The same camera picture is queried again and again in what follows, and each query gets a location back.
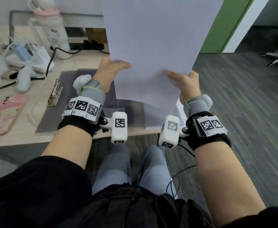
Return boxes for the person's right hand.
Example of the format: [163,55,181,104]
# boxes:
[165,70,202,105]

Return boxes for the person's black top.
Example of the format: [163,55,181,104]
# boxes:
[0,155,278,228]

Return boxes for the person's left forearm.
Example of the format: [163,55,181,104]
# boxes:
[41,125,93,170]

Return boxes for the phone in pink case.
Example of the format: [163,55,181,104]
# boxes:
[0,93,28,137]

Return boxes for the white tagged wrist marker band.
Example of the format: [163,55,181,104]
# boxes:
[61,96,102,122]
[196,115,228,136]

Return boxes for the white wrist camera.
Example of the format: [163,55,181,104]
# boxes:
[158,115,190,149]
[100,112,128,144]

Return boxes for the white paper sheet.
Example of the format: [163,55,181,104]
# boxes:
[101,0,224,110]

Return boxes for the person's right forearm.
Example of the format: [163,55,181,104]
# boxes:
[193,139,267,227]

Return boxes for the grey clipboard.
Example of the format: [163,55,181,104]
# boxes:
[35,68,177,135]

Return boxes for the thin black camera cable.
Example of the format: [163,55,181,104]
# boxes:
[165,142,198,197]

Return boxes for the black power strip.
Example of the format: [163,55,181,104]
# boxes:
[68,40,105,51]

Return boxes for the white office chair base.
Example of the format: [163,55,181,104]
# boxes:
[262,43,278,67]

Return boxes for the white bottle with pink lid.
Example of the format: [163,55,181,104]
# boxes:
[29,8,72,60]

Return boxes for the grey wrist sleeve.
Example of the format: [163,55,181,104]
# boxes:
[183,94,213,118]
[73,74,107,105]

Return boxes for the white cable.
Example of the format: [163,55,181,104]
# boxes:
[0,33,47,157]

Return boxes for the person's left hand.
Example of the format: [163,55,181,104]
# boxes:
[93,58,131,94]

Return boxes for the black wrist strap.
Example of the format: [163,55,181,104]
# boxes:
[58,111,106,137]
[183,111,232,151]

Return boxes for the white flat box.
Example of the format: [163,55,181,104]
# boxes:
[6,45,55,73]

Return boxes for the green door panel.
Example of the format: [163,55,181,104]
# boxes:
[199,0,256,54]

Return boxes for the white handheld device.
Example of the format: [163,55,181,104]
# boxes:
[15,66,37,93]

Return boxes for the white paper under clipboard cover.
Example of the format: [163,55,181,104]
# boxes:
[145,100,187,130]

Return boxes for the light blue charger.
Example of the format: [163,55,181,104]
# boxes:
[10,44,33,62]

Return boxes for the metal clipboard clip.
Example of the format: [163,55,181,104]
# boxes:
[47,79,63,107]

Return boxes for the brown cardboard box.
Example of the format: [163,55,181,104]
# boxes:
[85,28,109,44]

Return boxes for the person's blue jeans legs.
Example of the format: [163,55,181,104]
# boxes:
[92,144,178,197]

